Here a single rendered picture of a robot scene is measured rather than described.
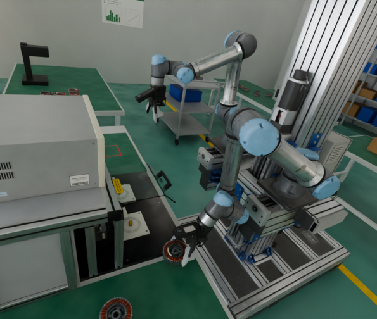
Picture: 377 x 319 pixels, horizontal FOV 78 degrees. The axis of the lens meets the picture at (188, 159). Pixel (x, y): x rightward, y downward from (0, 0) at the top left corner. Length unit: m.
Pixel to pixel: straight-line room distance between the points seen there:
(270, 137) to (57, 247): 0.78
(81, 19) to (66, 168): 5.43
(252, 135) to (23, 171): 0.72
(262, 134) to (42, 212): 0.73
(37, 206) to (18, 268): 0.21
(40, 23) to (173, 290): 5.72
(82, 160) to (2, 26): 5.48
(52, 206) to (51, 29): 5.46
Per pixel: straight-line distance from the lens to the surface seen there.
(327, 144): 1.60
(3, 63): 6.35
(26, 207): 0.90
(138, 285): 1.10
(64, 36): 6.18
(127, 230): 1.22
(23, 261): 0.96
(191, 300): 1.09
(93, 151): 0.84
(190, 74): 1.23
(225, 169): 1.04
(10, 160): 0.86
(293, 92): 1.31
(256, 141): 0.79
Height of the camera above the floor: 1.70
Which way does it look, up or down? 31 degrees down
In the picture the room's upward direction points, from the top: 11 degrees clockwise
